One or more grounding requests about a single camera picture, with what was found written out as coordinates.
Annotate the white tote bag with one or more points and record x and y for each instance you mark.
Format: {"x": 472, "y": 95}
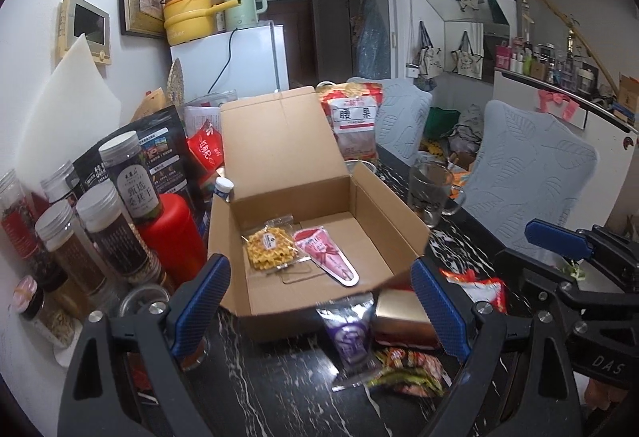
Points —
{"x": 429, "y": 55}
{"x": 467, "y": 58}

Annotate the pink cone snack packet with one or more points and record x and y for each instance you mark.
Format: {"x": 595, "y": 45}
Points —
{"x": 324, "y": 252}

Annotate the clear jar with silver lid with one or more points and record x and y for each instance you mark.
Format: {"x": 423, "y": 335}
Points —
{"x": 110, "y": 237}
{"x": 60, "y": 182}
{"x": 70, "y": 247}

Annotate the brown paper bag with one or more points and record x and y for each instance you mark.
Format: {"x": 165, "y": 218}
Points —
{"x": 150, "y": 105}

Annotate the green electric kettle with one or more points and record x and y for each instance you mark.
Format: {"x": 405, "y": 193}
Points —
{"x": 239, "y": 5}

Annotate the yellow pot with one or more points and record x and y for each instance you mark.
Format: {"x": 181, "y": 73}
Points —
{"x": 187, "y": 18}

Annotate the pile of grey clothes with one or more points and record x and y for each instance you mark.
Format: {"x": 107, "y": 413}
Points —
{"x": 467, "y": 127}

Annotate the green and red snack packet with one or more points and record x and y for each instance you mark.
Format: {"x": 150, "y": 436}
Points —
{"x": 409, "y": 367}

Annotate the jar with red contents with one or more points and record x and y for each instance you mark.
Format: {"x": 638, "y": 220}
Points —
{"x": 20, "y": 227}

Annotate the yellow waffle snack packet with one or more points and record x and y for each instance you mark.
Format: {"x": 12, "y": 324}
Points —
{"x": 269, "y": 247}

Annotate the grey quilted chair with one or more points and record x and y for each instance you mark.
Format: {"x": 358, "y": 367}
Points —
{"x": 399, "y": 112}
{"x": 529, "y": 167}

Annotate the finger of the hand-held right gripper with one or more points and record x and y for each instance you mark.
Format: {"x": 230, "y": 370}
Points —
{"x": 529, "y": 277}
{"x": 554, "y": 237}

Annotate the red bottle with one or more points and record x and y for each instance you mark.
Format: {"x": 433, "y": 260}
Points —
{"x": 169, "y": 232}

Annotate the black printed pouch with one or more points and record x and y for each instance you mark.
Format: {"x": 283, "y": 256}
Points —
{"x": 164, "y": 152}

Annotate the small cardboard box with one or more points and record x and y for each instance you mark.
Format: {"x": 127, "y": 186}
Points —
{"x": 628, "y": 98}

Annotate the wall intercom panel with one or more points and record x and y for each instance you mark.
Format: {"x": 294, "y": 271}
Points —
{"x": 87, "y": 28}

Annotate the bamboo stick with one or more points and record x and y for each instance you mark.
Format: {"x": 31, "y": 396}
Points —
{"x": 574, "y": 23}

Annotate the green bin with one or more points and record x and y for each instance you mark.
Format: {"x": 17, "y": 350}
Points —
{"x": 442, "y": 120}

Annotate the blue plastic hanging bag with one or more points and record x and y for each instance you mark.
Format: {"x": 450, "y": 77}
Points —
{"x": 372, "y": 38}

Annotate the glass mug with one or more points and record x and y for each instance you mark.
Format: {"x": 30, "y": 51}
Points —
{"x": 429, "y": 192}

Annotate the cashew nut bag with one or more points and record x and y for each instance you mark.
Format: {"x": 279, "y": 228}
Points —
{"x": 352, "y": 127}

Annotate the white counter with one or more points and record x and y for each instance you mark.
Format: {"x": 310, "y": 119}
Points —
{"x": 514, "y": 88}

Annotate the person's right hand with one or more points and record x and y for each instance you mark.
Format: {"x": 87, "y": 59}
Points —
{"x": 601, "y": 394}

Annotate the white foam board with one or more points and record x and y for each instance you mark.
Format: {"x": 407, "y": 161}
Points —
{"x": 75, "y": 103}

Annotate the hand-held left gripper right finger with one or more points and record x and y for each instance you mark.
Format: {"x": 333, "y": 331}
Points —
{"x": 439, "y": 312}

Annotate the small gold snack box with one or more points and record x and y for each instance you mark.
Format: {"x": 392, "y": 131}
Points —
{"x": 399, "y": 317}

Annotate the red pouch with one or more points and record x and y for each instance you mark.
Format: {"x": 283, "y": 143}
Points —
{"x": 204, "y": 147}

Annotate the small jar with pink lid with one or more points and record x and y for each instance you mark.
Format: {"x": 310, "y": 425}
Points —
{"x": 45, "y": 317}

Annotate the clear plastic bag with papers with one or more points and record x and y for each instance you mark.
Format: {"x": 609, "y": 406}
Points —
{"x": 209, "y": 110}

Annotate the pink ribbon bow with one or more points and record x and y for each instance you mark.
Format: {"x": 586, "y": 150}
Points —
{"x": 556, "y": 103}

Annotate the gold woven fan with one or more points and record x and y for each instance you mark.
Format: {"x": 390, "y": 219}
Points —
{"x": 175, "y": 83}

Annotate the small white bottle blue cap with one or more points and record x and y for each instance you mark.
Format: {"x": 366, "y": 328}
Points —
{"x": 224, "y": 190}

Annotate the purple snack packet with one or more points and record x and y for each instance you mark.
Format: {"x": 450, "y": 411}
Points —
{"x": 349, "y": 342}

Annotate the red and white snack packet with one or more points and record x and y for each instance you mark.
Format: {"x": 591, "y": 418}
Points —
{"x": 479, "y": 290}

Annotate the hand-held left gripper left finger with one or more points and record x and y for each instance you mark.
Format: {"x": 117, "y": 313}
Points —
{"x": 199, "y": 302}

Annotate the round metal tin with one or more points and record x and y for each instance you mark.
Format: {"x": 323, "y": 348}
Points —
{"x": 145, "y": 297}

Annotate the row of cosmetic bottles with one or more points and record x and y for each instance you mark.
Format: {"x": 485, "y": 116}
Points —
{"x": 539, "y": 65}

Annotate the white fridge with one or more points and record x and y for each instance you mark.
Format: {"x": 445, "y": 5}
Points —
{"x": 249, "y": 63}

